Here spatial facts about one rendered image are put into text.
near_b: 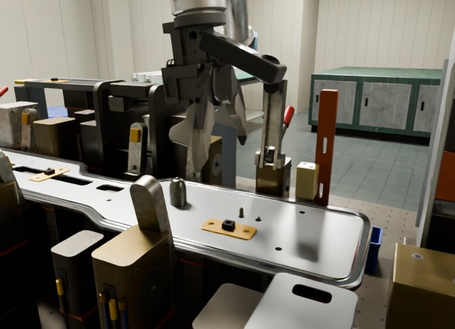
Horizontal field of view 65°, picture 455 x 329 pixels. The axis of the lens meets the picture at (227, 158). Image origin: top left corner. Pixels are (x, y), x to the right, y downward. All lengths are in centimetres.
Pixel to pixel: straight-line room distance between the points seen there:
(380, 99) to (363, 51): 250
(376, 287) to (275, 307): 61
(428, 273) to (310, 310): 13
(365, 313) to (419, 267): 51
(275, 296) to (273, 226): 17
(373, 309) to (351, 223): 36
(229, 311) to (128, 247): 14
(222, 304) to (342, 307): 14
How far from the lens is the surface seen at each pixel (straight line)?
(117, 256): 45
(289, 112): 79
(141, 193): 46
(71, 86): 118
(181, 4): 50
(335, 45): 784
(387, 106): 537
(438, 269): 44
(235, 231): 56
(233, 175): 147
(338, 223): 62
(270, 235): 56
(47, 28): 420
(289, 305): 44
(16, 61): 400
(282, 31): 716
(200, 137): 46
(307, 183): 67
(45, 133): 106
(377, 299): 98
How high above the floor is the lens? 128
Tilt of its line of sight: 18 degrees down
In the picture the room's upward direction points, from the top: straight up
